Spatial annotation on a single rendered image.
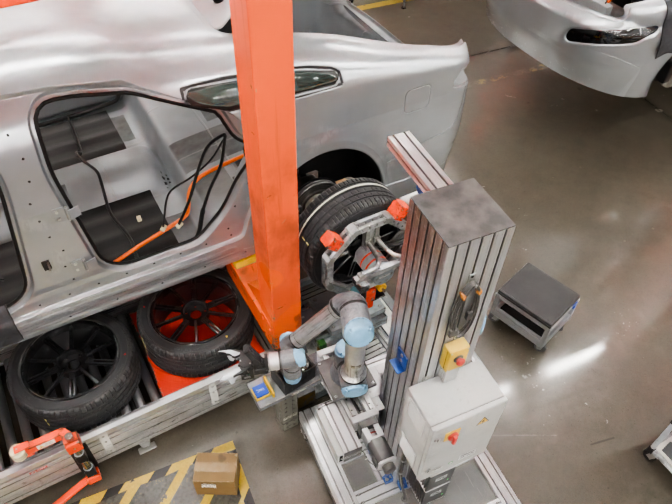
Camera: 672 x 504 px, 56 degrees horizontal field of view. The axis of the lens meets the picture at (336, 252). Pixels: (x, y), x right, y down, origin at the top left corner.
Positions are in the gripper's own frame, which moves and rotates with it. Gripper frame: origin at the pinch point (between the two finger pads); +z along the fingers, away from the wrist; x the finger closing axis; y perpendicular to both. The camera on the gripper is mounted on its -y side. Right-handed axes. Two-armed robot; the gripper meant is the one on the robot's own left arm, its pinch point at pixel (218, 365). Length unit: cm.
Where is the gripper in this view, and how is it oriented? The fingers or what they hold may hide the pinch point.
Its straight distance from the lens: 261.9
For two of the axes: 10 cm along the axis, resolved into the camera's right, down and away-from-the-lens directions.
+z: -9.9, 1.1, -1.3
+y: 0.0, 7.6, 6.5
